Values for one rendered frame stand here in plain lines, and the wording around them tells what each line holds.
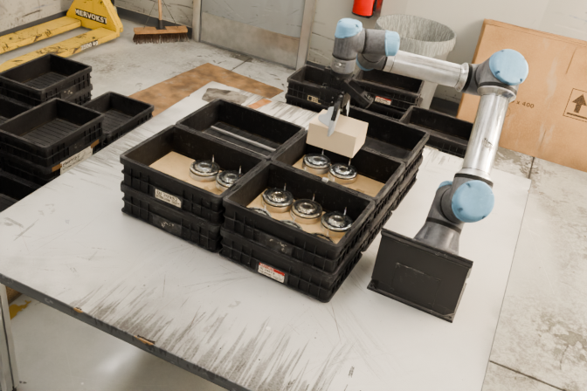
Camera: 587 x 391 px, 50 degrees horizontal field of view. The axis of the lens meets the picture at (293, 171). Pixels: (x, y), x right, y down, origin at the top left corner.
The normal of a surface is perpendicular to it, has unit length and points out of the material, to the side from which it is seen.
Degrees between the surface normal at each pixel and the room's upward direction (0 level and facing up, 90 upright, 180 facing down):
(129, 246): 0
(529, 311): 0
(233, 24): 90
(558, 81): 80
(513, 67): 44
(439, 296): 90
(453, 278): 90
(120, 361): 0
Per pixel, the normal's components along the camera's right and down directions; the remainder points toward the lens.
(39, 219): 0.12, -0.85
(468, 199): 0.08, 0.00
